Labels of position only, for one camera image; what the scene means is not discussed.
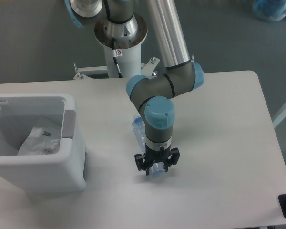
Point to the white pedestal base frame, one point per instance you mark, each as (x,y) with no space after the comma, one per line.
(128,64)

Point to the white plastic wrapper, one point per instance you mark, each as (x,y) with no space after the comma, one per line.
(41,141)

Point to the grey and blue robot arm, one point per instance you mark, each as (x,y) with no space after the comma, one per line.
(151,95)

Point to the clear plastic water bottle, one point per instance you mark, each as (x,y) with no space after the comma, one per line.
(139,131)

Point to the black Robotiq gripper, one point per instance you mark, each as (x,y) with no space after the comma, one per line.
(167,156)

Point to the white plastic trash can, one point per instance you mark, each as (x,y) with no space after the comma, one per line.
(63,171)

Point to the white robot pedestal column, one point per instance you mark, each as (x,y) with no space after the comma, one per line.
(125,36)

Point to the blue plastic bag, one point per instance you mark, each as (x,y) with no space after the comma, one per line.
(269,10)

